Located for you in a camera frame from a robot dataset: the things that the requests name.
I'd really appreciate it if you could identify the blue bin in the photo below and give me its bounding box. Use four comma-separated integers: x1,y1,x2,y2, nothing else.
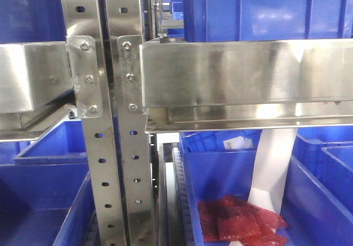
1,0,66,44
13,121,88,164
179,130,353,246
293,126,352,207
1,163,94,245
183,0,352,42

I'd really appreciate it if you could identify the steel right shelf beam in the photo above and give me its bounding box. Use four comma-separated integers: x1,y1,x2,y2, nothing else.
140,39,352,132

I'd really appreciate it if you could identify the blue bin lower centre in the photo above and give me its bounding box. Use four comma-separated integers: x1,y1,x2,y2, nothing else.
179,130,353,246

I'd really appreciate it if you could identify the blue bin upper left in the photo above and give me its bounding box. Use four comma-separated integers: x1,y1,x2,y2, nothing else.
1,0,66,44

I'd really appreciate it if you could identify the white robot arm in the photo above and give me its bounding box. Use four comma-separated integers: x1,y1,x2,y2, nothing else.
248,128,298,213

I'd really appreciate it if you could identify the blue bin behind left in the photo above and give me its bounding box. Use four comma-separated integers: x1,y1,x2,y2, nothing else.
13,121,88,164

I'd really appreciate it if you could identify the blue bin upper right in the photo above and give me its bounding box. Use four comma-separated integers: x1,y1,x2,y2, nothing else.
183,0,352,42

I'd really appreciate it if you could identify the steel left shelf upright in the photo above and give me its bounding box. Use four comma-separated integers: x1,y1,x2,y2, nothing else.
61,0,126,245

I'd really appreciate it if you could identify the black roller track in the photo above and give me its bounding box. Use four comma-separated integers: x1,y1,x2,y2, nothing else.
162,142,195,245

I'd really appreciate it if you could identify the steel shelf upright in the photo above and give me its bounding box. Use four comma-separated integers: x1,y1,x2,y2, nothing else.
106,0,155,245
61,0,126,245

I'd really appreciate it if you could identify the steel shelf beam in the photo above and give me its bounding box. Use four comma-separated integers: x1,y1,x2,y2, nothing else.
1,41,75,142
140,39,352,132

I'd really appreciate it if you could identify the blue bin lower left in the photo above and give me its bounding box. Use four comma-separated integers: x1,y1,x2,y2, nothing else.
1,163,94,245

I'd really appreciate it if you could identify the steel right shelf upright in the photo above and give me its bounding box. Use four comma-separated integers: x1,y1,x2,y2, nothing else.
106,0,155,245

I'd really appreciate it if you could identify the blue bin far right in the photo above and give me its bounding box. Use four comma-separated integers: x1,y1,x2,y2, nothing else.
293,126,352,207

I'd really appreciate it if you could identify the steel left shelf beam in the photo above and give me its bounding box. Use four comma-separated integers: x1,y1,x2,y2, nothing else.
1,41,75,142

